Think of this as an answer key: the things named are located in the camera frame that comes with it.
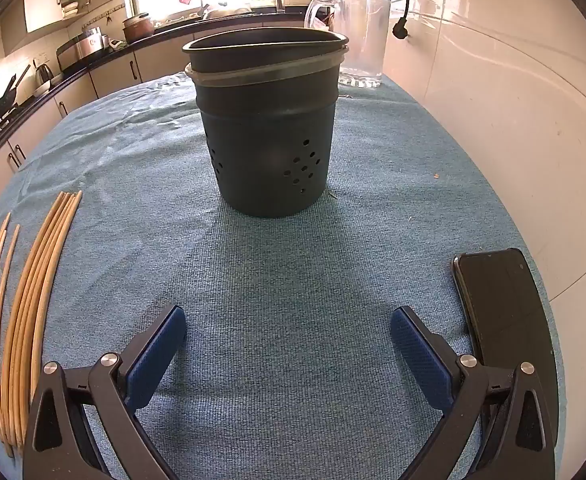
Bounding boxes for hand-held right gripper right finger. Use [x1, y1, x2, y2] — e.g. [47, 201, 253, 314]
[390, 305, 556, 480]

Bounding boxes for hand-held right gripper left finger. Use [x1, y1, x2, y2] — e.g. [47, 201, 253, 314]
[22, 304, 188, 480]

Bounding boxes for bundle of wooden chopsticks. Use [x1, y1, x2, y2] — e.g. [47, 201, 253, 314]
[0, 190, 82, 458]

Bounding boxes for dark utensil holder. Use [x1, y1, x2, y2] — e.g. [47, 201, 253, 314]
[182, 27, 350, 219]

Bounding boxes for black smartphone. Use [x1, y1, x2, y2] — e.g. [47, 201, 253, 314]
[452, 248, 560, 426]

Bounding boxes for blue towel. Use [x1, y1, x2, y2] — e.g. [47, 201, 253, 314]
[0, 71, 569, 480]

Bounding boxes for beige base cabinets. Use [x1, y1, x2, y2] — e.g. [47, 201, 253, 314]
[0, 45, 199, 241]

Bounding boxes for electric kettle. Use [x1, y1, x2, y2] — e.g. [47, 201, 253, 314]
[33, 59, 54, 88]

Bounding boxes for black kitchen countertop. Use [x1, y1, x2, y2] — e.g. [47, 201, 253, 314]
[0, 7, 319, 166]

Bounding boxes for stainless steel countertop appliance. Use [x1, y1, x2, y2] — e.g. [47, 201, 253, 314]
[55, 27, 110, 73]

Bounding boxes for clear glass mug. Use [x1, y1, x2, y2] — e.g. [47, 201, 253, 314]
[304, 0, 393, 89]

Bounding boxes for brown cooking pot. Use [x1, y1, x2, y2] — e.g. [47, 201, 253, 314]
[122, 12, 155, 44]

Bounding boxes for black power cable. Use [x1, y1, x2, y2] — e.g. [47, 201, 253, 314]
[392, 0, 419, 41]

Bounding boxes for beige wall cabinets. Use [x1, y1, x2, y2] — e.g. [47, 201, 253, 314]
[0, 0, 126, 56]

